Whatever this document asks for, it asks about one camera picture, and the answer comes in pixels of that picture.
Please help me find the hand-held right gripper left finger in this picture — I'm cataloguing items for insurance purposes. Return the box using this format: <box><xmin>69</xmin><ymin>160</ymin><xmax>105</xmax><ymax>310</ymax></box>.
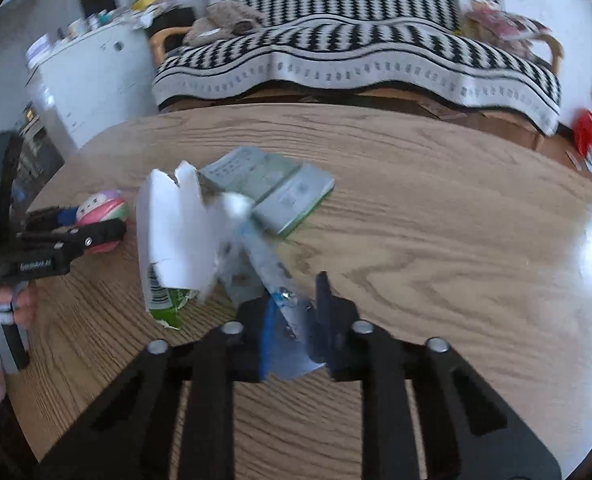
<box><xmin>41</xmin><ymin>300</ymin><xmax>277</xmax><ymax>480</ymax></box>

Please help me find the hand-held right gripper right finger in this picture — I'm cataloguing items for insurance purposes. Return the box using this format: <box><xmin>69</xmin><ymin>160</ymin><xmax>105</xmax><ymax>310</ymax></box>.
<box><xmin>306</xmin><ymin>271</ymin><xmax>563</xmax><ymax>480</ymax></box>

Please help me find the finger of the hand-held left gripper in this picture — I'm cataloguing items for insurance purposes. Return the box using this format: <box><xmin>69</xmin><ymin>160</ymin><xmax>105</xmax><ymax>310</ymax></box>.
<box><xmin>51</xmin><ymin>219</ymin><xmax>128</xmax><ymax>261</ymax></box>
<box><xmin>23</xmin><ymin>206</ymin><xmax>77</xmax><ymax>233</ymax></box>

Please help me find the pastel striped ball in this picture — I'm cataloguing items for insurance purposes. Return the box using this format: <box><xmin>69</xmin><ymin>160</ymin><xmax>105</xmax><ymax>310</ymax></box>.
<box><xmin>75</xmin><ymin>190</ymin><xmax>129</xmax><ymax>255</ymax></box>

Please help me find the torn white carton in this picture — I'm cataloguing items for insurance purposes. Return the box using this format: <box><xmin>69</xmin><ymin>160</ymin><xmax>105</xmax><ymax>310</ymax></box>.
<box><xmin>136</xmin><ymin>160</ymin><xmax>327</xmax><ymax>381</ymax></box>

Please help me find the person's left hand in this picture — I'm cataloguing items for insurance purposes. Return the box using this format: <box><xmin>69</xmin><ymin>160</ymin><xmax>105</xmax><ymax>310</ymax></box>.
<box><xmin>0</xmin><ymin>280</ymin><xmax>38</xmax><ymax>346</ymax></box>

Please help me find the dark shelf unit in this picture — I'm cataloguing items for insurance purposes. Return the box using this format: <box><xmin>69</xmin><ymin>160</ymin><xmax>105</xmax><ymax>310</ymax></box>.
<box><xmin>11</xmin><ymin>100</ymin><xmax>67</xmax><ymax>196</ymax></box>

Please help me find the white cabinet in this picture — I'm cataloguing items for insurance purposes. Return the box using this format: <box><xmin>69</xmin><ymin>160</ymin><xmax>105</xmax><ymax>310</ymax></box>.
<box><xmin>26</xmin><ymin>22</ymin><xmax>159</xmax><ymax>148</ymax></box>

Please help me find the green and white booklet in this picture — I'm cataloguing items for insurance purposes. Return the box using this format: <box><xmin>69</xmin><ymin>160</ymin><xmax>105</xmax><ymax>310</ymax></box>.
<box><xmin>198</xmin><ymin>146</ymin><xmax>336</xmax><ymax>238</ymax></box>

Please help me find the row of small jars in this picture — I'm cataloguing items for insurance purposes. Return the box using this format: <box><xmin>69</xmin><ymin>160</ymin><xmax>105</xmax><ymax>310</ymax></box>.
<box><xmin>66</xmin><ymin>10</ymin><xmax>127</xmax><ymax>38</ymax></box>

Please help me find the wooden sofa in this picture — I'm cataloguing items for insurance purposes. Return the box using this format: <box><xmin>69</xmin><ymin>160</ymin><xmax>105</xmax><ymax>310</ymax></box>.
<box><xmin>148</xmin><ymin>26</ymin><xmax>564</xmax><ymax>153</ymax></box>

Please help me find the brown plush cloth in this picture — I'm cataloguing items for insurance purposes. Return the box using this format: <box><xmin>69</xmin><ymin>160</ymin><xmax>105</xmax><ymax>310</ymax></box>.
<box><xmin>182</xmin><ymin>1</ymin><xmax>267</xmax><ymax>47</ymax></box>

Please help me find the striped black white sofa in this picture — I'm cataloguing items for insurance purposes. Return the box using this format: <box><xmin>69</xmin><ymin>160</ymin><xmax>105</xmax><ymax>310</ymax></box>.
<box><xmin>152</xmin><ymin>0</ymin><xmax>562</xmax><ymax>136</ymax></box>

